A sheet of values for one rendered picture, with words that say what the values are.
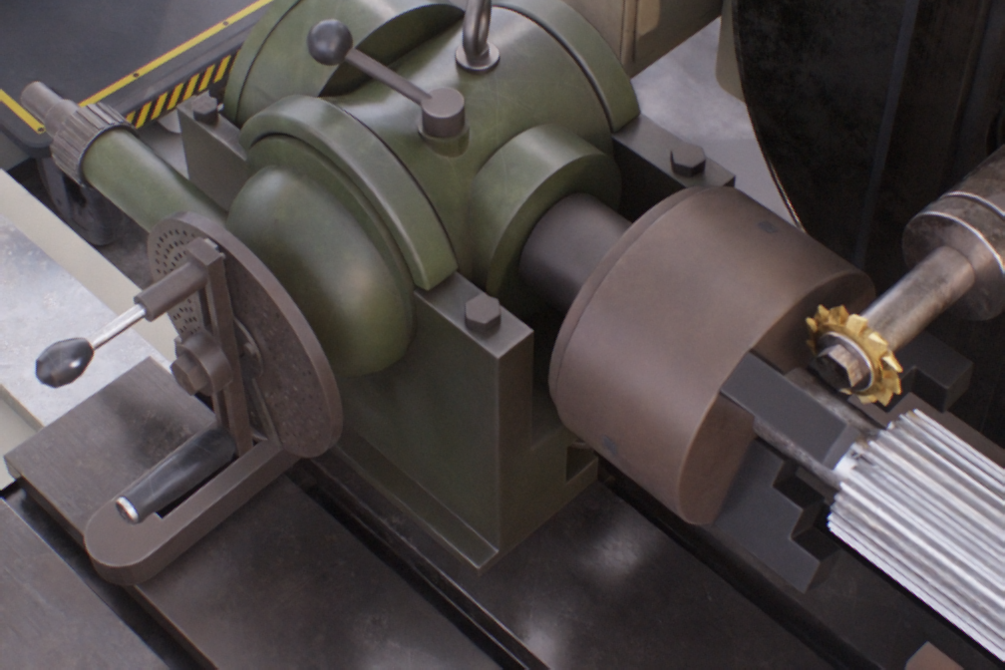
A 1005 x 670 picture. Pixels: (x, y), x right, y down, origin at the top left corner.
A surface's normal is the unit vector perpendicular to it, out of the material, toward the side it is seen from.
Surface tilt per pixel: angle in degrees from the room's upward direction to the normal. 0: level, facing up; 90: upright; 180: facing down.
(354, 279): 52
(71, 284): 0
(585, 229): 11
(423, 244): 56
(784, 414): 35
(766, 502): 65
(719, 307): 21
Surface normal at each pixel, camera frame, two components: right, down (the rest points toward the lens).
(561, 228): -0.32, -0.36
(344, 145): 0.10, -0.58
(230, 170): -0.71, 0.53
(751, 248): 0.11, -0.73
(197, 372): 0.61, 0.13
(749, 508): -0.64, 0.20
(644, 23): 0.70, 0.54
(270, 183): -0.54, -0.59
